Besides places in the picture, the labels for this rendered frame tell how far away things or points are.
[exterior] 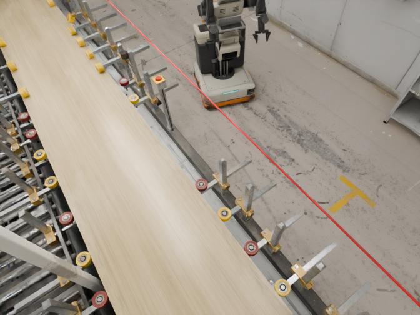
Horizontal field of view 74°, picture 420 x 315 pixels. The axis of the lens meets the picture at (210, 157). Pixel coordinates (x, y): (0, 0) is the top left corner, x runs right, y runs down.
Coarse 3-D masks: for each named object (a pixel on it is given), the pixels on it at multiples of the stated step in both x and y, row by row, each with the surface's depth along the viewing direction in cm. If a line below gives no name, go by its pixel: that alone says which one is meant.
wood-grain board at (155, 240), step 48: (0, 0) 340; (48, 48) 276; (48, 96) 236; (96, 96) 233; (48, 144) 206; (96, 144) 203; (144, 144) 201; (96, 192) 181; (144, 192) 179; (192, 192) 177; (96, 240) 163; (144, 240) 161; (192, 240) 160; (144, 288) 146; (192, 288) 145; (240, 288) 144
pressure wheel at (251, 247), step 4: (244, 244) 156; (248, 244) 156; (252, 244) 156; (256, 244) 156; (244, 248) 155; (248, 248) 155; (252, 248) 155; (256, 248) 154; (248, 252) 153; (252, 252) 153; (256, 252) 153
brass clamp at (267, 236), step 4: (268, 232) 167; (264, 236) 166; (268, 236) 166; (268, 240) 164; (268, 244) 166; (276, 244) 163; (280, 244) 164; (272, 248) 163; (276, 248) 162; (280, 248) 163
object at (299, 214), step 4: (300, 212) 174; (292, 216) 173; (296, 216) 173; (300, 216) 172; (288, 220) 172; (292, 220) 171; (296, 220) 172; (288, 224) 170; (272, 232) 168; (264, 240) 165; (260, 244) 164; (264, 244) 165; (260, 248) 165
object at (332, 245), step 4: (332, 244) 160; (328, 248) 159; (332, 248) 159; (320, 252) 158; (324, 252) 157; (328, 252) 157; (316, 256) 156; (320, 256) 156; (324, 256) 158; (312, 260) 155; (316, 260) 155; (320, 260) 157; (308, 264) 154; (312, 264) 154; (304, 268) 153; (308, 268) 153; (292, 276) 151; (296, 276) 151; (288, 280) 150; (292, 280) 150; (296, 280) 150
